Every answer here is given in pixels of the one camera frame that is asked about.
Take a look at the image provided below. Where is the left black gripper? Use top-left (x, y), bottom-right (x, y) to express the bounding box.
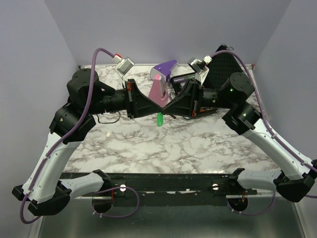
top-left (87, 78), bottom-right (163, 119)

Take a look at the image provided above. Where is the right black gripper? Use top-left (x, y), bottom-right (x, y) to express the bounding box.
top-left (161, 79), bottom-right (234, 118)

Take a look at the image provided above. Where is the green key tag with keyring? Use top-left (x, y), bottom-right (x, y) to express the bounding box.
top-left (157, 113), bottom-right (163, 126)

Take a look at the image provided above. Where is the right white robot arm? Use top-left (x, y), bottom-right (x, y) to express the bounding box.
top-left (162, 72), bottom-right (317, 202)

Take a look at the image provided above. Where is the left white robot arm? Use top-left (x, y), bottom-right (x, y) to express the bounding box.
top-left (12, 68), bottom-right (161, 217)

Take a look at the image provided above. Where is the pink and purple device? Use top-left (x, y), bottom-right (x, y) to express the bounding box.
top-left (148, 60), bottom-right (177, 107)

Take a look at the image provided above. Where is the black poker chip case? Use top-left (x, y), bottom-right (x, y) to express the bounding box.
top-left (169, 44), bottom-right (248, 119)

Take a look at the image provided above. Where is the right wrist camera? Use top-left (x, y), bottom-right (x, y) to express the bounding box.
top-left (187, 55), bottom-right (212, 85)

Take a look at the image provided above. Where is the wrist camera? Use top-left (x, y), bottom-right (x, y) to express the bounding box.
top-left (187, 55), bottom-right (212, 85)
top-left (115, 57), bottom-right (135, 88)

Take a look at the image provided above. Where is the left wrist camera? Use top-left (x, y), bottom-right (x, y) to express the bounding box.
top-left (115, 57), bottom-right (135, 88)

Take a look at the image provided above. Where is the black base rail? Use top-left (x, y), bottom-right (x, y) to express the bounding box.
top-left (60, 172), bottom-right (258, 208)

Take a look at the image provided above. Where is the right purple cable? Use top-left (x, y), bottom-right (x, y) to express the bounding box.
top-left (210, 51), bottom-right (317, 199)

